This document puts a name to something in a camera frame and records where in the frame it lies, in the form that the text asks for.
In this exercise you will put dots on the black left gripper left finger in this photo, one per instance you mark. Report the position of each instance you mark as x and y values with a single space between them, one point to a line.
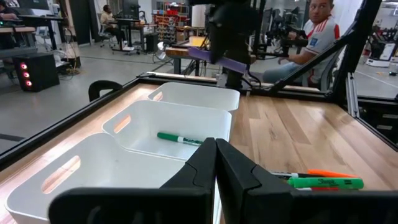
186 202

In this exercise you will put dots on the white machine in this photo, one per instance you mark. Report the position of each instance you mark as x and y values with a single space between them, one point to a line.
387 51

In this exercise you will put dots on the black hook bracket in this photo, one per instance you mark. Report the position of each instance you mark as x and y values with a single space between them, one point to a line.
93 91

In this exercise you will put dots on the black desk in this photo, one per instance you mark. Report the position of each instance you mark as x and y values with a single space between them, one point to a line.
40 18
127 21

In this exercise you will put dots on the red white marker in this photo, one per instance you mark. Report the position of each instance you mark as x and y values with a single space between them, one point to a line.
323 188

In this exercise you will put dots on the green dry-erase marker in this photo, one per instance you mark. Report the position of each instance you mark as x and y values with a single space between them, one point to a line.
168 137

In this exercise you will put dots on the orange cap fine marker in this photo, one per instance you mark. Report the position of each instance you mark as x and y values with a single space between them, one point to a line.
329 173

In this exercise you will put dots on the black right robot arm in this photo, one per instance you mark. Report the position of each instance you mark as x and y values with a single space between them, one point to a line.
234 77

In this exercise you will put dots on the white cabinet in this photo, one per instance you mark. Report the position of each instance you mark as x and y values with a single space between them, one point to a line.
199 15

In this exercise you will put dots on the wooden top desk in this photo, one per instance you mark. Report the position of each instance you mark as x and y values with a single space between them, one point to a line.
15 30

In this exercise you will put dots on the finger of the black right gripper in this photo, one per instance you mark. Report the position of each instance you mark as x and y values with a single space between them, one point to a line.
223 53
213 51

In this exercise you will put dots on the green highlighter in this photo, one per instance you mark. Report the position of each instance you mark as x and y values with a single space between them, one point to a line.
326 183

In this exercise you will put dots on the shelf with red bins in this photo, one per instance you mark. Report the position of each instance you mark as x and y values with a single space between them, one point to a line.
169 21

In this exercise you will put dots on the white plastic bin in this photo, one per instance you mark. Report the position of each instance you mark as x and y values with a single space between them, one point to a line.
171 121
199 96
109 168

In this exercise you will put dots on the person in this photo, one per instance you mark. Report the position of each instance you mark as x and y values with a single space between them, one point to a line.
107 17
320 37
6 14

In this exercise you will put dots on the purple highlighter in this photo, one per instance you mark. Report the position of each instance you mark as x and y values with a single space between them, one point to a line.
233 64

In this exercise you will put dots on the black box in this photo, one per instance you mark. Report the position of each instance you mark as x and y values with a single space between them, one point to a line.
151 42

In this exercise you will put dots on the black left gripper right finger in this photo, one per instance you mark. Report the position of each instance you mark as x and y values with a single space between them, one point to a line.
264 205

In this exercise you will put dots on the black computer tower pink lights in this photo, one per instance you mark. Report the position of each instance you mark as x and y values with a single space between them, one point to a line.
43 71

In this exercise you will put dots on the wooden workbench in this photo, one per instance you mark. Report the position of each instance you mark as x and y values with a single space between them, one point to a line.
177 52

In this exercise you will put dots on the black aluminium rig frame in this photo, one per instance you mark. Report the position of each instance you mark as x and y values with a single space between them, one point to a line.
354 46

